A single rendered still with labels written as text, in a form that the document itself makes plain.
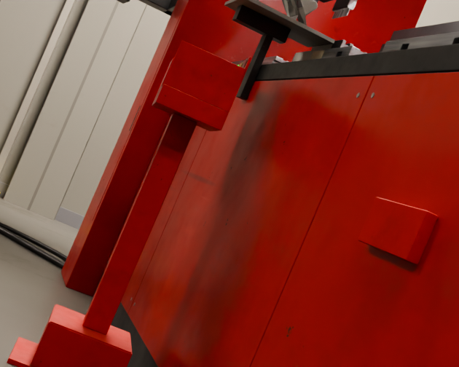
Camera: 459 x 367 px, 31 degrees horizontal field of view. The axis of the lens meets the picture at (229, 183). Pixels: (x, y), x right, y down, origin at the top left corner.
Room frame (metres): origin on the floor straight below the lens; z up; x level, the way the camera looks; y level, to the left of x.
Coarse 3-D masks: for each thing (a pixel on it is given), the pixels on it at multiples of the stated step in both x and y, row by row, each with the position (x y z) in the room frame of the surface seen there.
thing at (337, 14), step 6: (336, 0) 2.20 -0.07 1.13; (342, 0) 2.16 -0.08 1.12; (348, 0) 2.11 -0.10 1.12; (354, 0) 2.11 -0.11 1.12; (336, 6) 2.19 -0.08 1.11; (342, 6) 2.14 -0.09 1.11; (348, 6) 2.11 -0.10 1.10; (354, 6) 2.11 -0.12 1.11; (336, 12) 2.19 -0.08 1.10; (342, 12) 2.15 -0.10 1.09; (348, 12) 2.11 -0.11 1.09
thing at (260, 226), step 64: (256, 128) 1.92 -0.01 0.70; (320, 128) 1.56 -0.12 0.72; (384, 128) 1.31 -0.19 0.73; (448, 128) 1.13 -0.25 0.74; (192, 192) 2.23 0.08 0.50; (256, 192) 1.75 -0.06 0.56; (320, 192) 1.44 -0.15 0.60; (384, 192) 1.22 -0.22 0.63; (448, 192) 1.06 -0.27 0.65; (192, 256) 1.99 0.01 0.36; (256, 256) 1.60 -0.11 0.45; (320, 256) 1.34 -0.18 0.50; (384, 256) 1.15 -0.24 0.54; (448, 256) 1.01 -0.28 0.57; (128, 320) 2.33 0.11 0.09; (192, 320) 1.80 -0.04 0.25; (256, 320) 1.48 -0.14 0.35; (320, 320) 1.25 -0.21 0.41; (384, 320) 1.09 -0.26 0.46; (448, 320) 0.96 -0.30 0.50
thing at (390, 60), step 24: (432, 48) 1.26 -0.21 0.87; (456, 48) 1.19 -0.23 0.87; (264, 72) 2.05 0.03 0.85; (288, 72) 1.87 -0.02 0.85; (312, 72) 1.72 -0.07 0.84; (336, 72) 1.60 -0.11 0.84; (360, 72) 1.49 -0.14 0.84; (384, 72) 1.39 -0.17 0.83; (408, 72) 1.31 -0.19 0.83; (432, 72) 1.24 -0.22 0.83
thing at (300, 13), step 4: (292, 0) 2.08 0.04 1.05; (304, 0) 2.08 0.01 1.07; (308, 0) 2.08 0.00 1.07; (312, 0) 2.09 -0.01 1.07; (292, 4) 2.09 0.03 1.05; (304, 4) 2.08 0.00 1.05; (308, 4) 2.08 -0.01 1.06; (312, 4) 2.08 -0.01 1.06; (316, 4) 2.09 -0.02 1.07; (296, 8) 2.07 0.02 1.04; (300, 8) 2.07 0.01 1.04; (304, 8) 2.08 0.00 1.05; (308, 8) 2.08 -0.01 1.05; (312, 8) 2.08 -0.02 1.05; (316, 8) 2.09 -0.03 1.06; (296, 12) 2.08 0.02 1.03; (300, 12) 2.07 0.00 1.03; (304, 12) 2.07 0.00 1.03; (308, 12) 2.08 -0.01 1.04; (300, 16) 2.07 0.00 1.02; (304, 16) 2.07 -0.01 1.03; (300, 20) 2.08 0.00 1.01; (304, 20) 2.08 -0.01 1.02
